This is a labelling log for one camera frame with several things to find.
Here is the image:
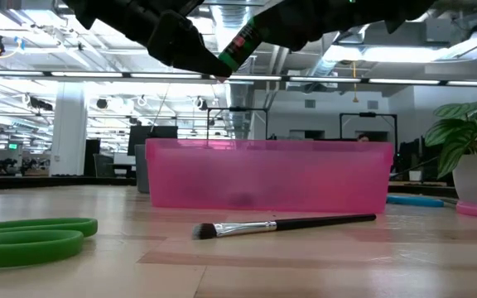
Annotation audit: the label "black background monitor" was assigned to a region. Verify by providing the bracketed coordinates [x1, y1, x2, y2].
[127, 125, 179, 156]

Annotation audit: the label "black background rig frame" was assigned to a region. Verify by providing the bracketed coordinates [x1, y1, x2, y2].
[339, 112, 398, 144]

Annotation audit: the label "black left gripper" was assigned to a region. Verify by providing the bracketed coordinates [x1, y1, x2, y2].
[62, 0, 234, 79]

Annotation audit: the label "green scissors handles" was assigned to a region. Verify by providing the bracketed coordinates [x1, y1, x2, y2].
[0, 217, 99, 271]

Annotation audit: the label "potted plant with striped leaves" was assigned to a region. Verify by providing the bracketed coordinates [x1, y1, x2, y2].
[423, 95, 477, 204]

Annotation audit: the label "white building column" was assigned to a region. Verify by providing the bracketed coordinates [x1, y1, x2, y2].
[50, 81, 89, 177]

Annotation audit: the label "blue scissors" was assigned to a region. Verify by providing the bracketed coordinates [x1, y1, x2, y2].
[386, 194, 446, 209]

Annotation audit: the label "pink translucent plastic bin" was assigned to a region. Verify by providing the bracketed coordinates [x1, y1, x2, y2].
[145, 138, 395, 215]

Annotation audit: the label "pink scissors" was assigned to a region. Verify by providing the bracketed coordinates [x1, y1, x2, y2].
[455, 199, 477, 219]

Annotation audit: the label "green paint bottle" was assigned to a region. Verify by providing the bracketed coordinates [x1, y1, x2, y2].
[217, 18, 267, 72]

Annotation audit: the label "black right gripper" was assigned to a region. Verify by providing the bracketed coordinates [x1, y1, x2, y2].
[258, 0, 438, 53]

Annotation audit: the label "grey translucent plastic bin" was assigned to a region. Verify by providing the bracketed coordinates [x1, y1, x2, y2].
[133, 143, 151, 195]

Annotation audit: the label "black brush with silver ferrule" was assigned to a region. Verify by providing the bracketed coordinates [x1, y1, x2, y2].
[191, 213, 378, 241]

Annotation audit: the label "long ceiling light strip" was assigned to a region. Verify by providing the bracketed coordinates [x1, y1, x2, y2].
[0, 69, 477, 87]

